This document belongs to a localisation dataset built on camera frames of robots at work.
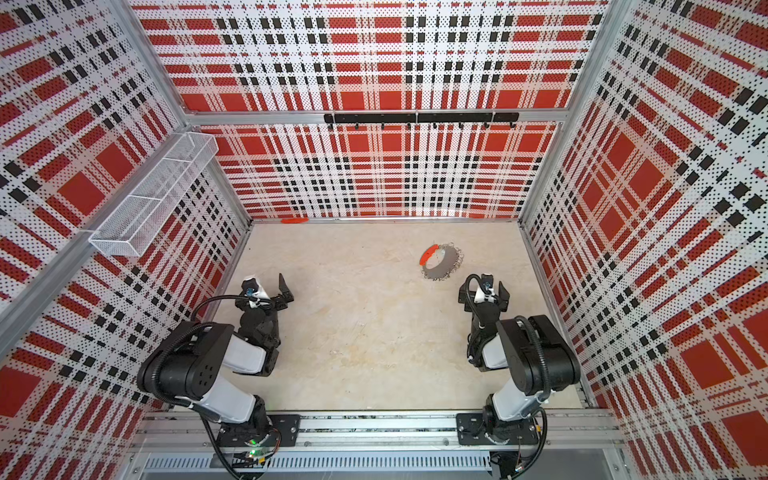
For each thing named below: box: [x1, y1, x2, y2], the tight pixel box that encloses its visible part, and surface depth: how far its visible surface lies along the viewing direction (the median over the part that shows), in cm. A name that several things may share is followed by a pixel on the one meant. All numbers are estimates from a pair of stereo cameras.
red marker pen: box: [280, 218, 309, 224], surface depth 129 cm
